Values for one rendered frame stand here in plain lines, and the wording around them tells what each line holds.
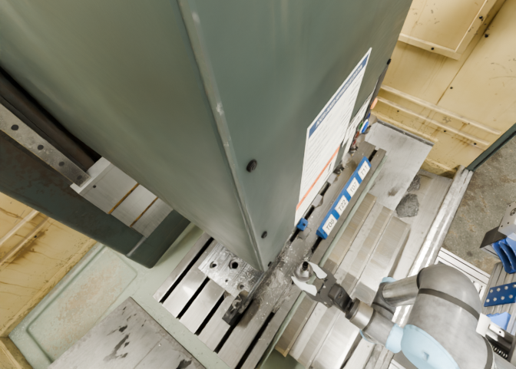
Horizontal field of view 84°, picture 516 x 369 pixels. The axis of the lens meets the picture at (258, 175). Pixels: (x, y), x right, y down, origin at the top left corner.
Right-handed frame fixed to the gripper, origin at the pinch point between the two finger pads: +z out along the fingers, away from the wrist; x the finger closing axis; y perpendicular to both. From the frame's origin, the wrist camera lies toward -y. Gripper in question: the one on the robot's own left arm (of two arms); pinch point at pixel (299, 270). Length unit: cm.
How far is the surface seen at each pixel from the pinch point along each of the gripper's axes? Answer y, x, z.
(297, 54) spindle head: -85, -3, 4
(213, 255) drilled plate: 19.8, -11.7, 32.9
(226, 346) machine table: 28.4, -34.4, 9.0
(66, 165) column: -32, -19, 67
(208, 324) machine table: 28.5, -32.8, 19.8
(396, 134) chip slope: 34, 98, -4
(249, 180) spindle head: -76, -11, 4
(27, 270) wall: 35, -67, 106
